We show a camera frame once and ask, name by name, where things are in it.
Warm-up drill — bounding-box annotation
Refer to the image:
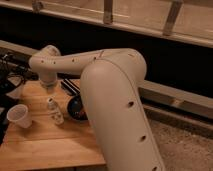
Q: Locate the black cables and equipment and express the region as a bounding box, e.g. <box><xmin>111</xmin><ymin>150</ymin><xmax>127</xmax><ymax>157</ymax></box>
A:
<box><xmin>0</xmin><ymin>49</ymin><xmax>38</xmax><ymax>101</ymax></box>

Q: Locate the wooden shelf frame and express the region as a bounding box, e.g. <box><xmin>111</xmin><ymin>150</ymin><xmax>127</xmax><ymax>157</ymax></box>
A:
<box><xmin>0</xmin><ymin>0</ymin><xmax>213</xmax><ymax>48</ymax></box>

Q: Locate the dark round bowl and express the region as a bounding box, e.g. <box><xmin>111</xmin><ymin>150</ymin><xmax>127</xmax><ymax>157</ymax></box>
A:
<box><xmin>67</xmin><ymin>95</ymin><xmax>87</xmax><ymax>121</ymax></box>

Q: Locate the beige gripper wrist body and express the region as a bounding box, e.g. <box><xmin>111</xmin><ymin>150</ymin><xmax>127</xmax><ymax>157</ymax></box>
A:
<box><xmin>39</xmin><ymin>73</ymin><xmax>57</xmax><ymax>89</ymax></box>

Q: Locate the translucent plastic cup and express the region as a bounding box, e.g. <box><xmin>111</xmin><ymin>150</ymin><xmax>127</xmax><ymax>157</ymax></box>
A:
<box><xmin>7</xmin><ymin>104</ymin><xmax>32</xmax><ymax>128</ymax></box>

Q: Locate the black striped flat object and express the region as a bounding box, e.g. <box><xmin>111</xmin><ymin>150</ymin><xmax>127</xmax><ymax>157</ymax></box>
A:
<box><xmin>61</xmin><ymin>79</ymin><xmax>80</xmax><ymax>96</ymax></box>

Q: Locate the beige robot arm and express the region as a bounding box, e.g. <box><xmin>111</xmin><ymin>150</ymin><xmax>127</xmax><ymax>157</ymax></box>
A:
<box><xmin>29</xmin><ymin>45</ymin><xmax>166</xmax><ymax>171</ymax></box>

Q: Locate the small clear plastic bottle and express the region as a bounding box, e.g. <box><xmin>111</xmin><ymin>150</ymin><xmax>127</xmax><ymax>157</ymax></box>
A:
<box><xmin>47</xmin><ymin>98</ymin><xmax>64</xmax><ymax>125</ymax></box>

